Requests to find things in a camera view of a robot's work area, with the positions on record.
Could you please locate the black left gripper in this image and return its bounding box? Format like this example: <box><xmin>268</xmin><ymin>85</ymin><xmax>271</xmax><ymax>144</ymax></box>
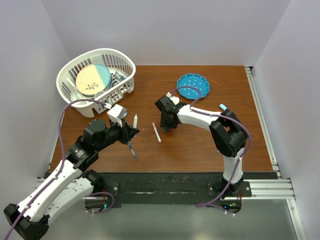
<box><xmin>95</xmin><ymin>117</ymin><xmax>139</xmax><ymax>152</ymax></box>

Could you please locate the white pen with teal tip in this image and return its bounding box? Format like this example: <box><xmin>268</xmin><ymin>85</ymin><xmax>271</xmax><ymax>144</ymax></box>
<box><xmin>133</xmin><ymin>114</ymin><xmax>138</xmax><ymax>129</ymax></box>

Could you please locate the white pen with orange tip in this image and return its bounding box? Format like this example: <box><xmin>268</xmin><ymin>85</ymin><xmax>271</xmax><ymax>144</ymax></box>
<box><xmin>152</xmin><ymin>122</ymin><xmax>162</xmax><ymax>143</ymax></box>

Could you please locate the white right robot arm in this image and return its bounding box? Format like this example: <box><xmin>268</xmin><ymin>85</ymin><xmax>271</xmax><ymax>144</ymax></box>
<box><xmin>155</xmin><ymin>93</ymin><xmax>252</xmax><ymax>197</ymax></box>

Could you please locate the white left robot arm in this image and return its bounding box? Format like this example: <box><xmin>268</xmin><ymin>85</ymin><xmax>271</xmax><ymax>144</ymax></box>
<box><xmin>3</xmin><ymin>119</ymin><xmax>139</xmax><ymax>240</ymax></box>

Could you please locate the blue patterned pen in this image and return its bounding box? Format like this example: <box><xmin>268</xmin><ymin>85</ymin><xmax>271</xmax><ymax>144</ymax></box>
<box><xmin>128</xmin><ymin>142</ymin><xmax>138</xmax><ymax>161</ymax></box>

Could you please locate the blue dotted plate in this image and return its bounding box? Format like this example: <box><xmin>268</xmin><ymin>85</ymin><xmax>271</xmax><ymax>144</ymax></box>
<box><xmin>176</xmin><ymin>73</ymin><xmax>210</xmax><ymax>100</ymax></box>

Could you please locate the white cup in basket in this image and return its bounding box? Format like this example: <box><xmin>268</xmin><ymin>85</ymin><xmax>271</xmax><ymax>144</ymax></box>
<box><xmin>94</xmin><ymin>91</ymin><xmax>105</xmax><ymax>100</ymax></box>

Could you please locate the light blue eraser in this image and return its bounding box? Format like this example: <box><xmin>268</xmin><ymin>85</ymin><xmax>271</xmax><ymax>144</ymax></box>
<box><xmin>219</xmin><ymin>104</ymin><xmax>227</xmax><ymax>111</ymax></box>

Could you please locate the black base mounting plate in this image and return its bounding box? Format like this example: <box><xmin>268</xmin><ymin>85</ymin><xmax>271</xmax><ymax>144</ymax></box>
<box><xmin>82</xmin><ymin>170</ymin><xmax>277</xmax><ymax>213</ymax></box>

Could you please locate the white plastic dish basket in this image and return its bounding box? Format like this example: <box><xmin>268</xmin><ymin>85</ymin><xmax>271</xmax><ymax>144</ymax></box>
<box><xmin>56</xmin><ymin>48</ymin><xmax>136</xmax><ymax>105</ymax></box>

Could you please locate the cream and blue plate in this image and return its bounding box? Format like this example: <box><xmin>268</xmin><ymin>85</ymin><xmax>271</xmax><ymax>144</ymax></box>
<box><xmin>75</xmin><ymin>63</ymin><xmax>112</xmax><ymax>97</ymax></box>

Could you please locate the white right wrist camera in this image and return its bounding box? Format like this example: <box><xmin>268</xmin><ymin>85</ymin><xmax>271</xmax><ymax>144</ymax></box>
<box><xmin>166</xmin><ymin>92</ymin><xmax>180</xmax><ymax>105</ymax></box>

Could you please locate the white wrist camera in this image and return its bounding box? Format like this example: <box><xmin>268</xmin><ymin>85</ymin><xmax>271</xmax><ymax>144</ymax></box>
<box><xmin>166</xmin><ymin>92</ymin><xmax>180</xmax><ymax>105</ymax></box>
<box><xmin>107</xmin><ymin>104</ymin><xmax>127</xmax><ymax>127</ymax></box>

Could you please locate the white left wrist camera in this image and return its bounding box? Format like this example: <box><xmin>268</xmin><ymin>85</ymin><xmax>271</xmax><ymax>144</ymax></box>
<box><xmin>107</xmin><ymin>104</ymin><xmax>127</xmax><ymax>127</ymax></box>

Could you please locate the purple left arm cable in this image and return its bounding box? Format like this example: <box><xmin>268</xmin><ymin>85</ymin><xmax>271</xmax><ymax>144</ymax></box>
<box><xmin>3</xmin><ymin>98</ymin><xmax>113</xmax><ymax>240</ymax></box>

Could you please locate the aluminium frame rail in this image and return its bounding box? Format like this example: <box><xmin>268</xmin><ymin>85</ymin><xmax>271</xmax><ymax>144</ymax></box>
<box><xmin>244</xmin><ymin>66</ymin><xmax>306</xmax><ymax>240</ymax></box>

